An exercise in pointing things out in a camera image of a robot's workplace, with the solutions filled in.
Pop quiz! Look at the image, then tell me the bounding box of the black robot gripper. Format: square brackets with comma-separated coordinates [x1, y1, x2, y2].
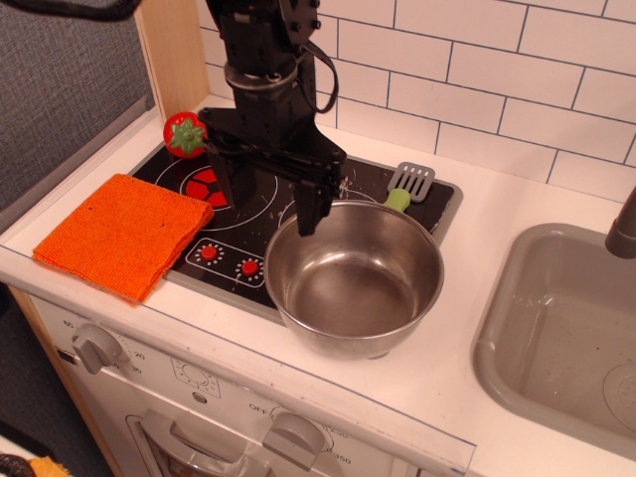
[198, 74, 346, 237]

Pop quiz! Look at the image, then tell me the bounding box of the stainless steel pot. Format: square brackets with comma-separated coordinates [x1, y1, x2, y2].
[264, 201, 444, 359]

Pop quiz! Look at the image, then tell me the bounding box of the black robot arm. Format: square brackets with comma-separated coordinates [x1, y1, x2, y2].
[198, 1, 347, 237]

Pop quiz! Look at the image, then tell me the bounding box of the black toy stove top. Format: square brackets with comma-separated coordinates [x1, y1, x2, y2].
[130, 123, 463, 326]

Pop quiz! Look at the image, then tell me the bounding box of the red toy tomato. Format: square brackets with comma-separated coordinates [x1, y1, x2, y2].
[163, 111, 208, 159]

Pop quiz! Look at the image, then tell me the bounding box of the grey green toy spatula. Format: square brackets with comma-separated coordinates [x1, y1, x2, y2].
[384, 162, 435, 212]

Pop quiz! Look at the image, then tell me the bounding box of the orange folded cloth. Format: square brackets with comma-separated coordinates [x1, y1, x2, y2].
[33, 174, 214, 303]

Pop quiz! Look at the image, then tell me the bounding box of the wooden side panel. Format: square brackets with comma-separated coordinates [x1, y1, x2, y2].
[134, 0, 210, 120]

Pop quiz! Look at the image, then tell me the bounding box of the grey timer knob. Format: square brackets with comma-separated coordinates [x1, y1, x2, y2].
[72, 324, 122, 375]

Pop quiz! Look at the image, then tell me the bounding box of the grey oven knob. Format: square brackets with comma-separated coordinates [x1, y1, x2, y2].
[262, 412, 326, 471]

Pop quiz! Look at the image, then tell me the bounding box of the white toy oven front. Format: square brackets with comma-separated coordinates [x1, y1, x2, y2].
[29, 295, 413, 477]

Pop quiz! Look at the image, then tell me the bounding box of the grey toy sink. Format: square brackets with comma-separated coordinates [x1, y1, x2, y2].
[474, 224, 635, 459]

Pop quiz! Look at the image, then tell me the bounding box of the grey faucet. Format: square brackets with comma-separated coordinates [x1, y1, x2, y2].
[605, 188, 636, 259]

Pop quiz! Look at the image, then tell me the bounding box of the orange object bottom left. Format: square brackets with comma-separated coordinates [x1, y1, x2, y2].
[28, 456, 71, 477]

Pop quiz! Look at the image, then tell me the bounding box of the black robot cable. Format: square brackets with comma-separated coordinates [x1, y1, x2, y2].
[295, 39, 340, 115]

